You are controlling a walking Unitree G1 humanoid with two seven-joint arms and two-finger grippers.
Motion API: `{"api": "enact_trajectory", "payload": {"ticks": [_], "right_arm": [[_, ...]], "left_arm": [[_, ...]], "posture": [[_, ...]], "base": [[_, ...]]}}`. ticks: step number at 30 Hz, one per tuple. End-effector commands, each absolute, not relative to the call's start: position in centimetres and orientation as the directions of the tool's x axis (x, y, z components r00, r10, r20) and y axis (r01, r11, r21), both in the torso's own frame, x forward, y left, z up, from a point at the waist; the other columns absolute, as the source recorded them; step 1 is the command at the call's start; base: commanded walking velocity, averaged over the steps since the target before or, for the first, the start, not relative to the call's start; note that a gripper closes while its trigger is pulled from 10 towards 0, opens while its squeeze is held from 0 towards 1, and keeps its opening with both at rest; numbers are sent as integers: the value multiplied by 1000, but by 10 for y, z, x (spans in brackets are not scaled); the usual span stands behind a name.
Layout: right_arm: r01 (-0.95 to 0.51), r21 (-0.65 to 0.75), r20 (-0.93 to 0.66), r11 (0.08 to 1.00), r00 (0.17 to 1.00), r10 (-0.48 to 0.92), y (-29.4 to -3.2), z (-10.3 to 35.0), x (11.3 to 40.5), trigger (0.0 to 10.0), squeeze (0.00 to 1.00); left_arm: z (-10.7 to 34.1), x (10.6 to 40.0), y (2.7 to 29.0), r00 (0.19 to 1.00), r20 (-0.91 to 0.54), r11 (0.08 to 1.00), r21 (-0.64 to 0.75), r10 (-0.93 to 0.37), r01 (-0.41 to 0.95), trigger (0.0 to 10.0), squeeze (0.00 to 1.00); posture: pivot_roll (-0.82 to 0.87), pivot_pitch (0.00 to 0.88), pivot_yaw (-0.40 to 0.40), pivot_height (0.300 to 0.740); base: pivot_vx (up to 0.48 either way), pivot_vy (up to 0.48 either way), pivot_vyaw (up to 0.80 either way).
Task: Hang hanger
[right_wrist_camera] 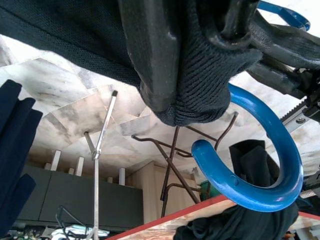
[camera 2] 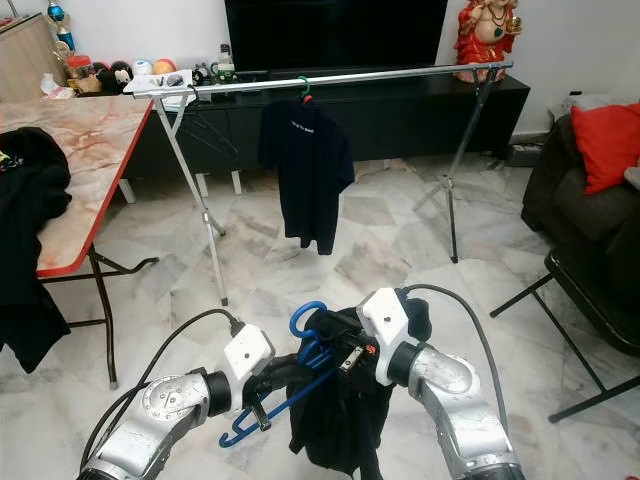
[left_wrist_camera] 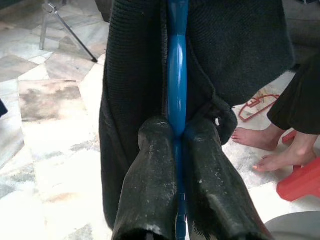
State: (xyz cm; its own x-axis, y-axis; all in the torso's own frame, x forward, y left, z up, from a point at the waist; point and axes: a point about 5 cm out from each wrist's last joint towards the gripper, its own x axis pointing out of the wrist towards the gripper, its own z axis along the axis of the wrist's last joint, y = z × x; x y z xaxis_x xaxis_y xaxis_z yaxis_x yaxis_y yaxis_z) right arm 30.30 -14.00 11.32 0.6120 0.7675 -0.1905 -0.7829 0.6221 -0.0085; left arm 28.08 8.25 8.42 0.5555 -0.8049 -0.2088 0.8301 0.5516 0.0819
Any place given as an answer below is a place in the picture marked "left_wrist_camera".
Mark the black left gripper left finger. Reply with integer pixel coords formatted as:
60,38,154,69
111,116,181,240

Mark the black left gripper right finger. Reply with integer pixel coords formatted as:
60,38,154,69
181,118,273,240

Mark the blue plastic hanger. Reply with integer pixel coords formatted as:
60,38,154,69
166,0,190,240

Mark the black polo shirt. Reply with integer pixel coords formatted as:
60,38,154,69
98,0,296,240

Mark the bare person foot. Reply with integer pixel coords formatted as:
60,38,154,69
231,127,286,152
252,129,318,173

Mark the red plastic stool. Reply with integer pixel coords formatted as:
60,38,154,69
276,131,320,203

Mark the black trousered person leg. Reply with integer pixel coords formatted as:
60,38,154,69
266,52,320,136

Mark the silver metal clothes rack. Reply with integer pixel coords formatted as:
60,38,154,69
39,0,99,63

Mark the red wire hanger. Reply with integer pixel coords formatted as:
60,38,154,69
239,94,281,123

